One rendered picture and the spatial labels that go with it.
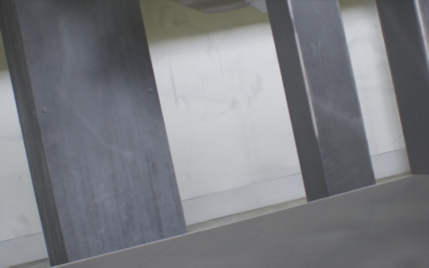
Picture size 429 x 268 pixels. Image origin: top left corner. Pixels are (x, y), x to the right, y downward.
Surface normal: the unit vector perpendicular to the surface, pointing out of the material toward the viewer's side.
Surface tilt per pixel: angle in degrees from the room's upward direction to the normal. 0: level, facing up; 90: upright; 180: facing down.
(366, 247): 0
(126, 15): 90
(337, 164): 90
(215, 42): 90
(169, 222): 90
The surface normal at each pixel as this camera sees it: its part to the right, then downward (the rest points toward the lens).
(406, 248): -0.21, -0.98
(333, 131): 0.32, -0.05
